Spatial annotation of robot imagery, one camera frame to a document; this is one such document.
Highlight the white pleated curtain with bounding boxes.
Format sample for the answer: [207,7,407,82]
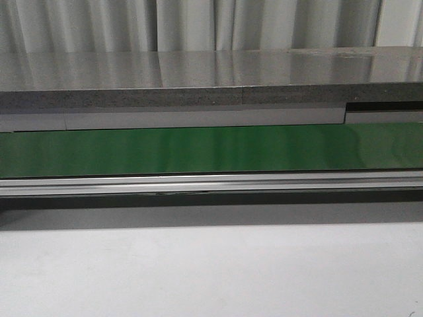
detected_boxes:
[1,1,422,53]

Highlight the aluminium conveyor front rail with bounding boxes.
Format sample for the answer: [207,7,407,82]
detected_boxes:
[1,170,422,197]

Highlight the green conveyor belt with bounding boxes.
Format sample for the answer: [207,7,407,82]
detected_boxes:
[1,123,422,178]

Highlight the grey speckled stone countertop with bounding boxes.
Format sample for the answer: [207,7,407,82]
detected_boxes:
[0,46,423,110]

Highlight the grey conveyor back rail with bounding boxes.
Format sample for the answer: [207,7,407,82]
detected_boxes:
[1,102,422,132]

